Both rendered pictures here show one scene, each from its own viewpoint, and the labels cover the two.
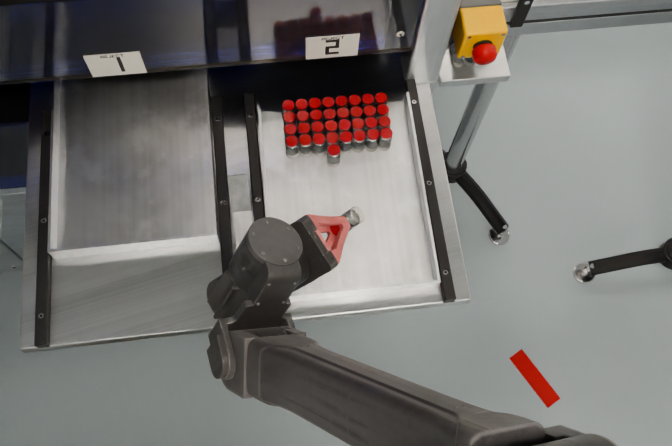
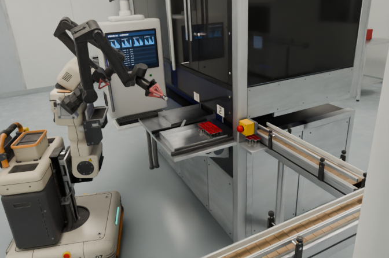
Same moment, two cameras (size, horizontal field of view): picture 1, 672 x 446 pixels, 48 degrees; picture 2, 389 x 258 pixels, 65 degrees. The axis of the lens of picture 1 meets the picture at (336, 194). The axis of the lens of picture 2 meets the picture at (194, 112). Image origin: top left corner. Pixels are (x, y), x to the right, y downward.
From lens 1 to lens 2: 171 cm
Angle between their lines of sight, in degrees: 66
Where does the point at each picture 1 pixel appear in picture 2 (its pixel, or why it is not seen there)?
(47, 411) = (146, 199)
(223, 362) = not seen: hidden behind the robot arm
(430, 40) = (234, 120)
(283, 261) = (139, 66)
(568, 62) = not seen: outside the picture
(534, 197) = not seen: outside the picture
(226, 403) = (160, 232)
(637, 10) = (301, 166)
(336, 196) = (191, 137)
